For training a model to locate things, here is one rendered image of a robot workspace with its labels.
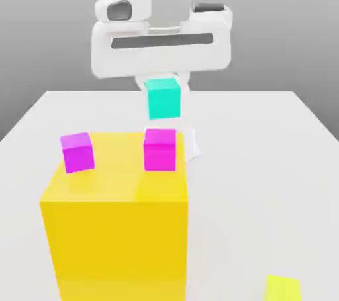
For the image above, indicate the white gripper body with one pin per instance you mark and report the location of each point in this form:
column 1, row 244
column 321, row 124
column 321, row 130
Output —
column 161, row 57

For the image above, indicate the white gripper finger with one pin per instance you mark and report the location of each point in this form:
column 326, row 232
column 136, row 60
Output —
column 184, row 94
column 139, row 82

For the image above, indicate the small teal cube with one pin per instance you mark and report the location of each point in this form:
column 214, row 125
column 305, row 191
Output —
column 163, row 100

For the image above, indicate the small magenta cube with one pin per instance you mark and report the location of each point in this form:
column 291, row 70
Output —
column 160, row 151

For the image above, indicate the small purple cube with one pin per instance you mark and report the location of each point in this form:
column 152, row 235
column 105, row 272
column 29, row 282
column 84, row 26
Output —
column 78, row 154

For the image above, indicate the small yellow cube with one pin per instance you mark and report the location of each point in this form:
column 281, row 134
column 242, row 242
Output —
column 282, row 289

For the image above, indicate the large yellow box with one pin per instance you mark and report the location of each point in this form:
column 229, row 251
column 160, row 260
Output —
column 116, row 240

